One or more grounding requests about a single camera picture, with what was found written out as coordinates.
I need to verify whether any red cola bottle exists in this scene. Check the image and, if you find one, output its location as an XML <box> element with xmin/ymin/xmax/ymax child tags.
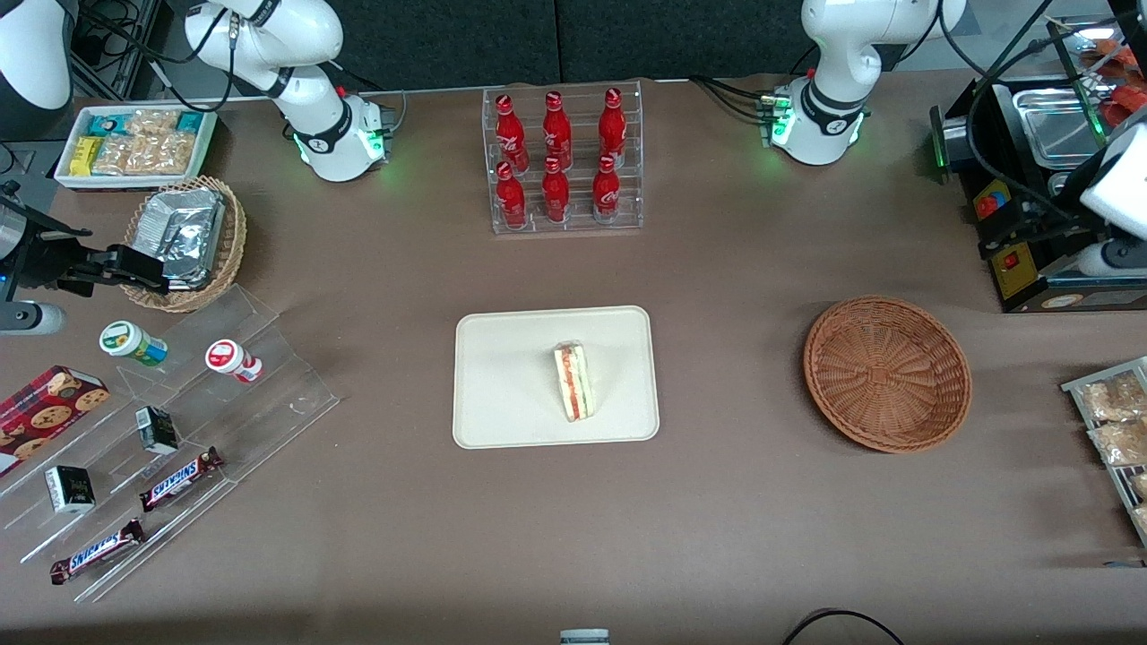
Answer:
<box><xmin>495</xmin><ymin>94</ymin><xmax>530</xmax><ymax>173</ymax></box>
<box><xmin>599</xmin><ymin>87</ymin><xmax>628</xmax><ymax>167</ymax></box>
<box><xmin>496</xmin><ymin>161</ymin><xmax>528</xmax><ymax>230</ymax></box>
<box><xmin>592</xmin><ymin>155</ymin><xmax>622</xmax><ymax>223</ymax></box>
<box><xmin>541</xmin><ymin>90</ymin><xmax>574</xmax><ymax>171</ymax></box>
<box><xmin>541</xmin><ymin>157</ymin><xmax>571</xmax><ymax>225</ymax></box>

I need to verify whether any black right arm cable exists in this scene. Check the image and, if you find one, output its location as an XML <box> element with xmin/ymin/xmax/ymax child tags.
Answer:
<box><xmin>76</xmin><ymin>0</ymin><xmax>243</xmax><ymax>113</ymax></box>

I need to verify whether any red plaid cookie box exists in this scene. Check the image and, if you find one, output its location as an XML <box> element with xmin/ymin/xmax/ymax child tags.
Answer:
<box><xmin>0</xmin><ymin>365</ymin><xmax>111</xmax><ymax>477</ymax></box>

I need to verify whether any grey wire tray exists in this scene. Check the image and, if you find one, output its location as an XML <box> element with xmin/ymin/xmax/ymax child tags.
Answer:
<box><xmin>1061</xmin><ymin>357</ymin><xmax>1147</xmax><ymax>547</ymax></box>

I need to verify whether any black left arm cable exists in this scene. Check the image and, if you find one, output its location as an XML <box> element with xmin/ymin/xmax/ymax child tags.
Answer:
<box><xmin>936</xmin><ymin>0</ymin><xmax>1147</xmax><ymax>225</ymax></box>

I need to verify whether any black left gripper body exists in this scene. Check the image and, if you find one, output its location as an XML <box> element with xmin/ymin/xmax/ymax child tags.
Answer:
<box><xmin>1022</xmin><ymin>190</ymin><xmax>1105</xmax><ymax>252</ymax></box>

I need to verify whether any red lid yogurt cup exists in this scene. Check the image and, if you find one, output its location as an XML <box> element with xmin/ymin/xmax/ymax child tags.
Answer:
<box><xmin>204</xmin><ymin>339</ymin><xmax>264</xmax><ymax>384</ymax></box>

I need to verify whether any clear bag of snacks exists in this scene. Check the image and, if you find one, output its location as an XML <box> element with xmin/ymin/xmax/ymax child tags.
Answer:
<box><xmin>1080</xmin><ymin>372</ymin><xmax>1147</xmax><ymax>424</ymax></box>
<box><xmin>1089</xmin><ymin>419</ymin><xmax>1147</xmax><ymax>467</ymax></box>

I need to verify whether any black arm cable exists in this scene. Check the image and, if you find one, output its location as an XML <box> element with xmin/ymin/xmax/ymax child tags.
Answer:
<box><xmin>936</xmin><ymin>0</ymin><xmax>1147</xmax><ymax>225</ymax></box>
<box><xmin>76</xmin><ymin>0</ymin><xmax>243</xmax><ymax>113</ymax></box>

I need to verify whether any clear bag of crackers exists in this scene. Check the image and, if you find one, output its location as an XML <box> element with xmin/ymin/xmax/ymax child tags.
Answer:
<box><xmin>125</xmin><ymin>109</ymin><xmax>180</xmax><ymax>137</ymax></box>
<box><xmin>130</xmin><ymin>133</ymin><xmax>198</xmax><ymax>176</ymax></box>
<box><xmin>92</xmin><ymin>134</ymin><xmax>135</xmax><ymax>176</ymax></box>

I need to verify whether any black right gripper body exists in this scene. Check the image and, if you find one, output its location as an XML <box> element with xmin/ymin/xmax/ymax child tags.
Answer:
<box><xmin>0</xmin><ymin>182</ymin><xmax>95</xmax><ymax>298</ymax></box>

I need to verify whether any white rectangular snack tray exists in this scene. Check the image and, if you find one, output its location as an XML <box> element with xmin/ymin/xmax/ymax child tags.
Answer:
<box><xmin>54</xmin><ymin>105</ymin><xmax>219</xmax><ymax>191</ymax></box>

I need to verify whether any triangular sandwich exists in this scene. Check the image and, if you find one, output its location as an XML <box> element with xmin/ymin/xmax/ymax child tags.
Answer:
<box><xmin>552</xmin><ymin>341</ymin><xmax>593</xmax><ymax>424</ymax></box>

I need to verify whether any black base cable bundle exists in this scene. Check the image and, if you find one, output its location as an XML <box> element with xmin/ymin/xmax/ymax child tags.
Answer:
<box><xmin>690</xmin><ymin>76</ymin><xmax>776</xmax><ymax>122</ymax></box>

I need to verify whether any black table cable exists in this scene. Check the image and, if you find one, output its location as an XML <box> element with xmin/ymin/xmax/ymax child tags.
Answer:
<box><xmin>781</xmin><ymin>609</ymin><xmax>906</xmax><ymax>645</ymax></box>

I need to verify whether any green lid yogurt cup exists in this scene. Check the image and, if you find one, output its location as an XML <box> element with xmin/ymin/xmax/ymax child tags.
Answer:
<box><xmin>99</xmin><ymin>320</ymin><xmax>169</xmax><ymax>368</ymax></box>

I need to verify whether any steel warmer pan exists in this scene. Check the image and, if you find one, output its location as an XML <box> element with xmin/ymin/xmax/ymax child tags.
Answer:
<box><xmin>1013</xmin><ymin>87</ymin><xmax>1110</xmax><ymax>171</ymax></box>

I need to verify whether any silver foil packet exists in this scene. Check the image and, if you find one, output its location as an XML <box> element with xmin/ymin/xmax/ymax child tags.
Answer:
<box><xmin>134</xmin><ymin>188</ymin><xmax>227</xmax><ymax>292</ymax></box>

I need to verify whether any clear acrylic stepped display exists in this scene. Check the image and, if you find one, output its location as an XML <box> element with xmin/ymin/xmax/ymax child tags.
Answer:
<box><xmin>0</xmin><ymin>284</ymin><xmax>341</xmax><ymax>604</ymax></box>

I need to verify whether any cream plastic tray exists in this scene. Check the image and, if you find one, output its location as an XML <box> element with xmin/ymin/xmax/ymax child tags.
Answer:
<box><xmin>453</xmin><ymin>305</ymin><xmax>660</xmax><ymax>450</ymax></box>

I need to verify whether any brown Snickers bar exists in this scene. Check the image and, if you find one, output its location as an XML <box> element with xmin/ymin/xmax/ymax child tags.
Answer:
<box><xmin>139</xmin><ymin>446</ymin><xmax>225</xmax><ymax>513</ymax></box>
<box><xmin>49</xmin><ymin>519</ymin><xmax>146</xmax><ymax>586</ymax></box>

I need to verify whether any brown round wicker basket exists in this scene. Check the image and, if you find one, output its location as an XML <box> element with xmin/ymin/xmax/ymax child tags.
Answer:
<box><xmin>803</xmin><ymin>296</ymin><xmax>973</xmax><ymax>454</ymax></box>

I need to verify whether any red packaged food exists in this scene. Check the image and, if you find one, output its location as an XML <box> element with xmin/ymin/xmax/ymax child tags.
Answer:
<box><xmin>1080</xmin><ymin>36</ymin><xmax>1147</xmax><ymax>131</ymax></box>

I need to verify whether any clear acrylic bottle rack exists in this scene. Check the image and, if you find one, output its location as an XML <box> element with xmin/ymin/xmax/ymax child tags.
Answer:
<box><xmin>482</xmin><ymin>80</ymin><xmax>644</xmax><ymax>236</ymax></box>

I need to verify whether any small black carton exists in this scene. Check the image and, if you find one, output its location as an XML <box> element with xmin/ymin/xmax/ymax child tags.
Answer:
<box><xmin>135</xmin><ymin>405</ymin><xmax>181</xmax><ymax>456</ymax></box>
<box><xmin>45</xmin><ymin>465</ymin><xmax>97</xmax><ymax>514</ymax></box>

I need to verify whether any black food warmer cabinet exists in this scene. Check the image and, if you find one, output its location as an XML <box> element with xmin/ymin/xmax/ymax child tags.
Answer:
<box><xmin>929</xmin><ymin>0</ymin><xmax>1147</xmax><ymax>314</ymax></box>

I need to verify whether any tan wicker basket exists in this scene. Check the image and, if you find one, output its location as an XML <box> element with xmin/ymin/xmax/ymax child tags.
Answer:
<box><xmin>121</xmin><ymin>176</ymin><xmax>248</xmax><ymax>314</ymax></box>

